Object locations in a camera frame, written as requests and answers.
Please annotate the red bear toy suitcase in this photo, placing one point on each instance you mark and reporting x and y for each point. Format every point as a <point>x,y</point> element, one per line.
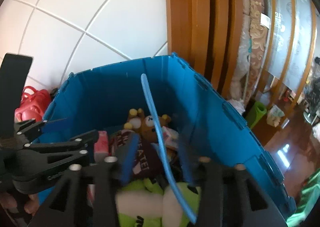
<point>33,105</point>

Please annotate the person left hand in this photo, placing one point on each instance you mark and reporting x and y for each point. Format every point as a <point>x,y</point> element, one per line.
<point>30,206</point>

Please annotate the brown california pennant cloth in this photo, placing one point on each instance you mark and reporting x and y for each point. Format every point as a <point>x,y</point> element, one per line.
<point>137,157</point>

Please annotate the green yoga mat roll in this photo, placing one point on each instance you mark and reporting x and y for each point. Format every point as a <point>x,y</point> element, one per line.
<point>255,114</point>

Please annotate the green frog plush toy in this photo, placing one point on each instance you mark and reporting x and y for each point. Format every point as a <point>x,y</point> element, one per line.
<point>145,203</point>

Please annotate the brown bear plush toy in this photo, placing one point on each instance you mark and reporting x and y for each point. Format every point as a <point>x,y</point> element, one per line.
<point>141,124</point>

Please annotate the rolled patterned carpet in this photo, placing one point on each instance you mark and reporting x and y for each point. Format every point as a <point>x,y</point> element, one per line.
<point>251,53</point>

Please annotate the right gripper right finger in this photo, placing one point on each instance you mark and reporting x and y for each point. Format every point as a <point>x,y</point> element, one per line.
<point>240,184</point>

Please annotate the blue plastic storage crate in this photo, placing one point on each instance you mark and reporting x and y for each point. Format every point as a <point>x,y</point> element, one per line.
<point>101,98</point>

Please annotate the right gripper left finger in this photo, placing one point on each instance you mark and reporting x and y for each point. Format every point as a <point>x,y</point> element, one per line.
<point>86,196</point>

